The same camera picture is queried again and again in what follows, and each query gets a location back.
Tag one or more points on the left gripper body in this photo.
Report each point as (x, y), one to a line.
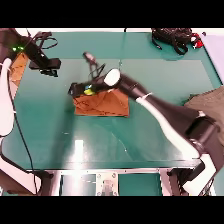
(46, 64)

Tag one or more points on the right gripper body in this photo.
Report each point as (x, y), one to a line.
(80, 89)

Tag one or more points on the orange garment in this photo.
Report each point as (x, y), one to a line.
(108, 105)

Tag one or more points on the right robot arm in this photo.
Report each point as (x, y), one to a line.
(173, 113)

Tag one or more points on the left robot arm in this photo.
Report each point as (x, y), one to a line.
(4, 100)

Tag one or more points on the brown cardboard box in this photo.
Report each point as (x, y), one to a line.
(19, 68)

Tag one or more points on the grey-olive garment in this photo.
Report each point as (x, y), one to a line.
(211, 106)

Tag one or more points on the silver frame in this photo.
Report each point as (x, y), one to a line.
(106, 175)

